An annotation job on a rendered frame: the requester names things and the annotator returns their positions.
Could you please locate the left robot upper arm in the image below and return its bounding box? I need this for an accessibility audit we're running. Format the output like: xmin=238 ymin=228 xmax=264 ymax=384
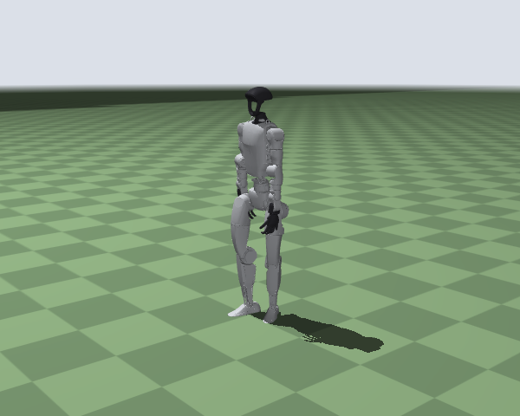
xmin=266 ymin=127 xmax=284 ymax=177

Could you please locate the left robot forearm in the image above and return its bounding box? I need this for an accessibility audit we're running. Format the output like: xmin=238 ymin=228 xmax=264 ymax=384
xmin=269 ymin=166 xmax=283 ymax=211

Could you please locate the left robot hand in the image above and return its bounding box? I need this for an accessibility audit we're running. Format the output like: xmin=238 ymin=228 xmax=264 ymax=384
xmin=259 ymin=203 xmax=280 ymax=235

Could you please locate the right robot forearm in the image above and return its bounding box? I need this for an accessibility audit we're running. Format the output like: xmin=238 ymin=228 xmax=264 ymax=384
xmin=236 ymin=165 xmax=248 ymax=195

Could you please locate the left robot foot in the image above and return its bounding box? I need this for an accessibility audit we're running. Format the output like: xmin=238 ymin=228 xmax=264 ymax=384
xmin=263 ymin=305 xmax=279 ymax=323

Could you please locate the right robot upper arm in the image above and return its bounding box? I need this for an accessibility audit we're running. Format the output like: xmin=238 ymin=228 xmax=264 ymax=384
xmin=234 ymin=122 xmax=245 ymax=167

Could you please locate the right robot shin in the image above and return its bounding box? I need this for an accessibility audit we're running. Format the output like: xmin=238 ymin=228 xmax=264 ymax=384
xmin=237 ymin=254 xmax=256 ymax=307

